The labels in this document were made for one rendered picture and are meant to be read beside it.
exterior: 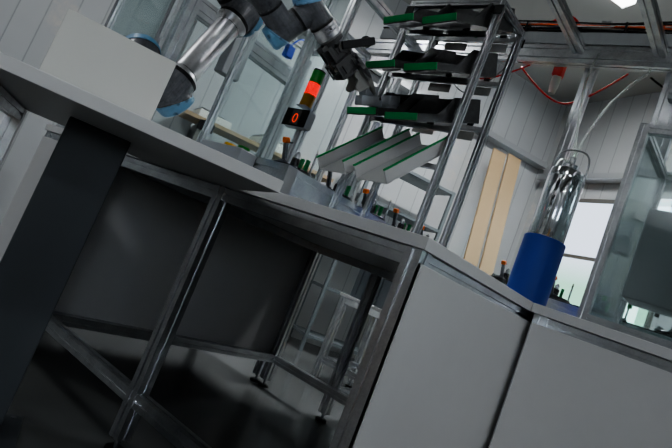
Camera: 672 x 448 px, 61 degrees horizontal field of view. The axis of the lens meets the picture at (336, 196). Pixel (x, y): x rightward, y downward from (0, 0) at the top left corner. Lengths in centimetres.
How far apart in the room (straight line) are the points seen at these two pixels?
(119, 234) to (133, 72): 104
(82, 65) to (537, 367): 154
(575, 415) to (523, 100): 541
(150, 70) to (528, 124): 578
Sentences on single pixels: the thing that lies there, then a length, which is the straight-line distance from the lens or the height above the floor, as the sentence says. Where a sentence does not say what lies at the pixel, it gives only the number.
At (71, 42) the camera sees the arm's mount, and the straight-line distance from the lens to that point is 161.
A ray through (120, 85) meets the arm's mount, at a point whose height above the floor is 95.
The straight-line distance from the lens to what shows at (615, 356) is 185.
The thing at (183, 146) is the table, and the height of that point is 84.
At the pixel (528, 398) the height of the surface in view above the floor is 58.
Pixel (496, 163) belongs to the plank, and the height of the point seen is 245.
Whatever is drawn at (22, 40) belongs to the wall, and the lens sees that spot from 535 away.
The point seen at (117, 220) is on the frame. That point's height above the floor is 58.
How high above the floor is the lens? 71
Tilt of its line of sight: 7 degrees up
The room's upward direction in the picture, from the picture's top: 22 degrees clockwise
